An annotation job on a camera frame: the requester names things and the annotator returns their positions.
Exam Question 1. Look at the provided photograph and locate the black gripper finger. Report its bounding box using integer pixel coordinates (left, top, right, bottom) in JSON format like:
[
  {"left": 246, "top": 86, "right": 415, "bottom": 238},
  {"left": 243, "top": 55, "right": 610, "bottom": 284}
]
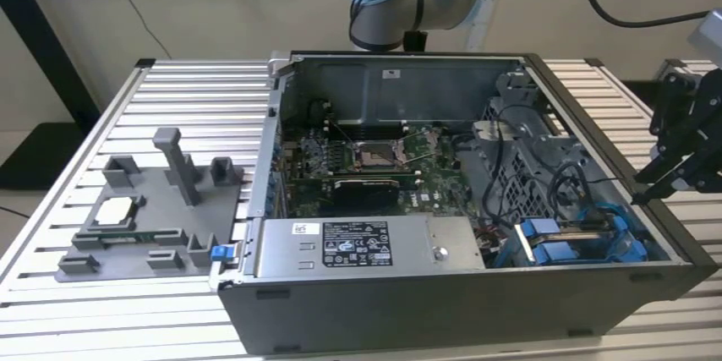
[
  {"left": 632, "top": 72, "right": 706, "bottom": 184},
  {"left": 632, "top": 140, "right": 722, "bottom": 205}
]

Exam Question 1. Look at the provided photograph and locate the hard disk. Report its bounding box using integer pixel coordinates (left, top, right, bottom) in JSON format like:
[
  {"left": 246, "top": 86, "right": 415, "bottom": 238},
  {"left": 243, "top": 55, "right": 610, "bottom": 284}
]
[{"left": 516, "top": 206, "right": 633, "bottom": 248}]

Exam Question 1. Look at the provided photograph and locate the grey metal disk bay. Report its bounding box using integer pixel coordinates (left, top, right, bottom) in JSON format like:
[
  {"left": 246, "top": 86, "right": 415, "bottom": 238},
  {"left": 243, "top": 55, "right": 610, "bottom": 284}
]
[{"left": 460, "top": 73, "right": 676, "bottom": 269}]

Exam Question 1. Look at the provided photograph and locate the blue disk carrier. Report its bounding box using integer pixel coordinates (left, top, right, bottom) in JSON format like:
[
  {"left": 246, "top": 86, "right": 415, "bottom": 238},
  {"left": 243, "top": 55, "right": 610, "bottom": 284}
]
[{"left": 533, "top": 242, "right": 580, "bottom": 267}]

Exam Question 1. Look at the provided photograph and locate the black RAM slot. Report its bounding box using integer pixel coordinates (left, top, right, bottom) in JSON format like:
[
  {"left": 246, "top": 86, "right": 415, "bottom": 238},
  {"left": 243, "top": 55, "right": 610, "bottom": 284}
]
[{"left": 330, "top": 169, "right": 422, "bottom": 178}]

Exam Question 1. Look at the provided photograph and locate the green motherboard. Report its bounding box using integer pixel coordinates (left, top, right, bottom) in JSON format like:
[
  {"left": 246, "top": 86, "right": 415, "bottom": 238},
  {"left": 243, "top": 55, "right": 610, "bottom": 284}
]
[{"left": 279, "top": 123, "right": 486, "bottom": 219}]

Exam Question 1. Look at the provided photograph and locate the metal locking lever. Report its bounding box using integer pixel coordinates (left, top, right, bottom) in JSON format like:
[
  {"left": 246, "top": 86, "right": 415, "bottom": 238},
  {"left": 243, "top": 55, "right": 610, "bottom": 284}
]
[{"left": 406, "top": 147, "right": 442, "bottom": 163}]

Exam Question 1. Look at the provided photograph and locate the CPU socket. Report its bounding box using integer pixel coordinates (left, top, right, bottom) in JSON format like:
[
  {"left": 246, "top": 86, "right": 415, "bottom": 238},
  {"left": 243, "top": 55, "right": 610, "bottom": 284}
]
[{"left": 353, "top": 139, "right": 409, "bottom": 168}]

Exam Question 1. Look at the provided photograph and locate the black graphics card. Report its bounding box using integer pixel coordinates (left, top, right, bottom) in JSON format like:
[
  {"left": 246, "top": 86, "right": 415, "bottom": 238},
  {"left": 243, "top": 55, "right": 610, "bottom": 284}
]
[{"left": 333, "top": 178, "right": 401, "bottom": 215}]

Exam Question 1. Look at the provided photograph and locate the black open PC case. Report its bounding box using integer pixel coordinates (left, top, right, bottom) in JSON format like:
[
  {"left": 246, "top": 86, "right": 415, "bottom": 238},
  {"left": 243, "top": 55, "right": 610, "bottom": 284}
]
[{"left": 209, "top": 50, "right": 721, "bottom": 356}]

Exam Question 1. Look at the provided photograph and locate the grey power supply unit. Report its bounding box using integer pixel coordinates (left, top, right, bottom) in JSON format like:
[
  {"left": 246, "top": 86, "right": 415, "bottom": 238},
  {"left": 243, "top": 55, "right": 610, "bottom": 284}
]
[{"left": 257, "top": 216, "right": 488, "bottom": 276}]

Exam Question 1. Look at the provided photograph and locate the blue case latch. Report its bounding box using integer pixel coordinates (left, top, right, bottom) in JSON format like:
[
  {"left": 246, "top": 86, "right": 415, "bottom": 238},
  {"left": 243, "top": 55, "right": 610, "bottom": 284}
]
[{"left": 209, "top": 244, "right": 237, "bottom": 263}]

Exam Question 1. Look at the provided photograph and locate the grey parts rack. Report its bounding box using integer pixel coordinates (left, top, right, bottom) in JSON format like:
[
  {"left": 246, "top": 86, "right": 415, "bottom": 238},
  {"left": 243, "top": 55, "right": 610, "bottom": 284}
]
[{"left": 55, "top": 127, "right": 247, "bottom": 284}]

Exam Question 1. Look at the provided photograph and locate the green RAM stick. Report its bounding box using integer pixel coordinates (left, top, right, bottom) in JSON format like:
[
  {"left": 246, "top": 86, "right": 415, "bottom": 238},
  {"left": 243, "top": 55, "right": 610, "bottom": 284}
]
[{"left": 99, "top": 232, "right": 171, "bottom": 244}]

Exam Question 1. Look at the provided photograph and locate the silver CPU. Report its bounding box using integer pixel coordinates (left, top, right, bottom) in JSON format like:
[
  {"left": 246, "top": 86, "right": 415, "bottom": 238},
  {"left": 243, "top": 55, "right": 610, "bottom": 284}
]
[{"left": 95, "top": 199, "right": 139, "bottom": 226}]

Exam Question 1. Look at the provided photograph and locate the blue disk wire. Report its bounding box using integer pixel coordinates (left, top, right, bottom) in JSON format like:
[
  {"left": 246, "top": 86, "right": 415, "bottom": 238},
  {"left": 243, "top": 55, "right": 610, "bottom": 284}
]
[{"left": 580, "top": 202, "right": 646, "bottom": 261}]

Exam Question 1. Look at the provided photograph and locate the black disk wire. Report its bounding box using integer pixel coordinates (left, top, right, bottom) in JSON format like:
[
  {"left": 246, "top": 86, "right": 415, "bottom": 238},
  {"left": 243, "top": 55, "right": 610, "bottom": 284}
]
[{"left": 550, "top": 163, "right": 616, "bottom": 219}]

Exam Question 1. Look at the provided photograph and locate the long black wire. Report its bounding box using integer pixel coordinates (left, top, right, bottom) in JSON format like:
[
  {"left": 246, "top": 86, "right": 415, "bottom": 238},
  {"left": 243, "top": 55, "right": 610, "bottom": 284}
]
[{"left": 482, "top": 103, "right": 566, "bottom": 227}]

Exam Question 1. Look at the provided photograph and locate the thin black wall cable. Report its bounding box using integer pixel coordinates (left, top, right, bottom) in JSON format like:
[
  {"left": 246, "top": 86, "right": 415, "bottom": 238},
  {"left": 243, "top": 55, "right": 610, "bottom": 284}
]
[{"left": 95, "top": 0, "right": 174, "bottom": 60}]

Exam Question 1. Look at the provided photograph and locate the black upright post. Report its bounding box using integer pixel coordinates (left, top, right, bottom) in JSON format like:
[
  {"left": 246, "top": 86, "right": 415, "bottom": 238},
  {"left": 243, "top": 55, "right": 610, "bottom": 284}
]
[{"left": 0, "top": 0, "right": 103, "bottom": 125}]

